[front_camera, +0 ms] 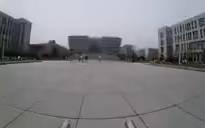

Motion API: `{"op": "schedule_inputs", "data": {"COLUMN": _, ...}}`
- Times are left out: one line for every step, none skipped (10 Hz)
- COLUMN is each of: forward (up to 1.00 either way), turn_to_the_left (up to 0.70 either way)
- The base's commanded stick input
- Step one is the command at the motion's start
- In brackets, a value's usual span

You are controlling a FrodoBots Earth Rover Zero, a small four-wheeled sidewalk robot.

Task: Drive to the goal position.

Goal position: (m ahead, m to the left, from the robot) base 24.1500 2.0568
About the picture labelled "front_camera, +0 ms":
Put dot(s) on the group of people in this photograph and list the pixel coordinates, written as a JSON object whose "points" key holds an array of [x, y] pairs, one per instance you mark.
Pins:
{"points": [[82, 58]]}

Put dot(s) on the dark grey tall building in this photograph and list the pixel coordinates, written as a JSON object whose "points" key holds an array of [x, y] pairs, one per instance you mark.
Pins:
{"points": [[10, 35]]}

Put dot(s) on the distant buildings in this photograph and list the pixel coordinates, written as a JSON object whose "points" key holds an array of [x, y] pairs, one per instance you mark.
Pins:
{"points": [[140, 53]]}

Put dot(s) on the person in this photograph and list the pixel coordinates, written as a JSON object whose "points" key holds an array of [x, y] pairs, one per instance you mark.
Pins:
{"points": [[99, 58]]}

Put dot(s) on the white building with window grid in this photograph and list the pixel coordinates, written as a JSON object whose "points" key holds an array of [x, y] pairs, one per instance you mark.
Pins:
{"points": [[193, 36]]}

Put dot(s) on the robot's own part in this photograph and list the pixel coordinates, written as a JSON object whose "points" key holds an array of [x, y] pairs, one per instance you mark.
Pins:
{"points": [[130, 124], [65, 124]]}

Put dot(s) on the wide grey block building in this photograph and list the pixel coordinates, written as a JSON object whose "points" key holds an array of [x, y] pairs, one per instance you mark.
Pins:
{"points": [[108, 43]]}

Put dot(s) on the grey paved plaza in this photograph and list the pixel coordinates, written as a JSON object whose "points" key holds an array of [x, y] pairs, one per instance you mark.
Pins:
{"points": [[103, 83]]}

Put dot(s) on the low dark building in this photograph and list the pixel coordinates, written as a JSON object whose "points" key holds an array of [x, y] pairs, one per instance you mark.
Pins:
{"points": [[50, 50]]}

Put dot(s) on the wide grey stairs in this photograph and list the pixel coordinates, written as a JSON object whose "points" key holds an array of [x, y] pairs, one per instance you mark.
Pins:
{"points": [[106, 57]]}

